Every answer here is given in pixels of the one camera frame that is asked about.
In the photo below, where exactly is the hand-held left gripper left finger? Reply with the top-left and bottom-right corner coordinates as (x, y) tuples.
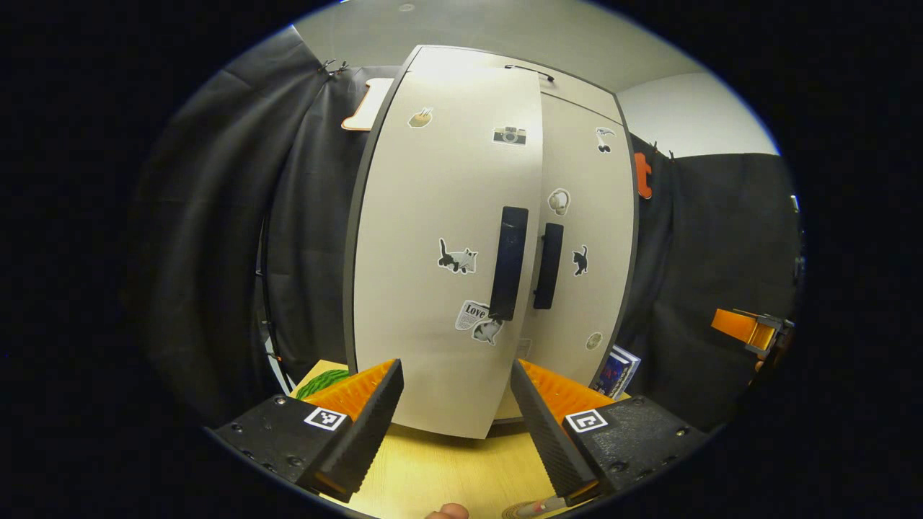
(208, 358), (405, 504)

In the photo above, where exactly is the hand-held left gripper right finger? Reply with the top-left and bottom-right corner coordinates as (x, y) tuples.
(510, 358), (709, 507)

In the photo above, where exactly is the white and grey cabinet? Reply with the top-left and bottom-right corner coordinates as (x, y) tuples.
(343, 45), (641, 426)

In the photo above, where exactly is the black backdrop cloth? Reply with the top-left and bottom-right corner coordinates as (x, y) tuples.
(617, 133), (803, 431)
(139, 27), (402, 427)

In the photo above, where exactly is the blue and white printed box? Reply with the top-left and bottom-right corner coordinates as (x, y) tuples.
(596, 345), (642, 399)

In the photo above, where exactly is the backdrop stand pole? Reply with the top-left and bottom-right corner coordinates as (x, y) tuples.
(256, 209), (291, 395)

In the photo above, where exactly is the black right door handle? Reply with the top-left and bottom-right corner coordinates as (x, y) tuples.
(532, 223), (565, 311)

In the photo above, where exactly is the black door handle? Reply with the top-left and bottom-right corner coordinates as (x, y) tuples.
(489, 207), (529, 321)
(532, 223), (565, 311)

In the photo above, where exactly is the black left door handle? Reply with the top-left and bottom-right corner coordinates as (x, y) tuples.
(489, 207), (529, 321)

